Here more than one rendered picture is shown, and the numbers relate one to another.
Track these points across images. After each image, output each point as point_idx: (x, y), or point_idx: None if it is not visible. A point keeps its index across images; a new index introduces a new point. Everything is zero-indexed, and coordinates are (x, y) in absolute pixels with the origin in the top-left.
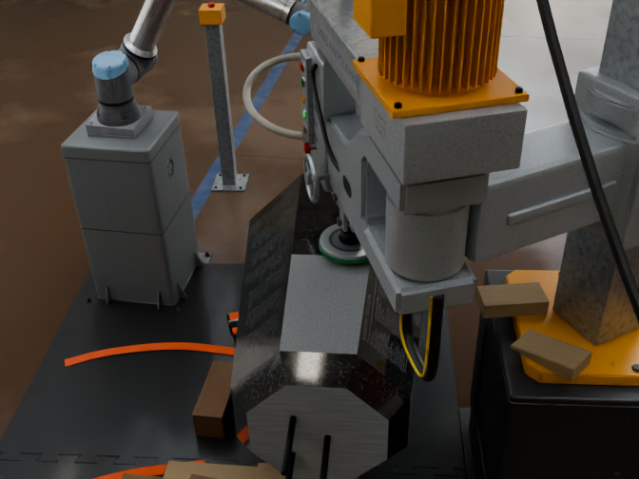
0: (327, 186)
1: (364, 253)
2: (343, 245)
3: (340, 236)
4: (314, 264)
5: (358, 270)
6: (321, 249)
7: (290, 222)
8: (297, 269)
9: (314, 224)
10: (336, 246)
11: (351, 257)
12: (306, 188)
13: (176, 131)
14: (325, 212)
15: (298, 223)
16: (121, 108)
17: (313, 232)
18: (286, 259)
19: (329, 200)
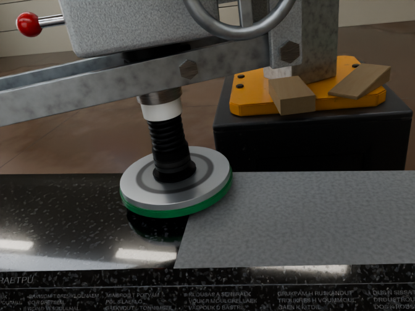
0: (218, 16)
1: (219, 157)
2: (193, 176)
3: (168, 177)
4: (217, 230)
5: (237, 181)
6: (192, 205)
7: (29, 292)
8: (231, 254)
9: (76, 240)
10: (195, 184)
11: (229, 167)
12: (219, 28)
13: None
14: (43, 227)
15: (58, 265)
16: None
17: (104, 239)
18: (178, 285)
19: (4, 225)
